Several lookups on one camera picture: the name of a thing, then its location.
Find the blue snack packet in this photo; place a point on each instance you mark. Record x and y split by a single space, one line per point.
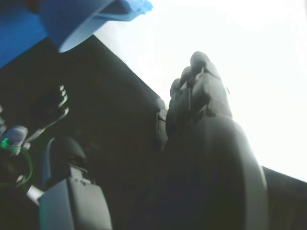
127 9

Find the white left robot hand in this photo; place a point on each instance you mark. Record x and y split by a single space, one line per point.
204 172

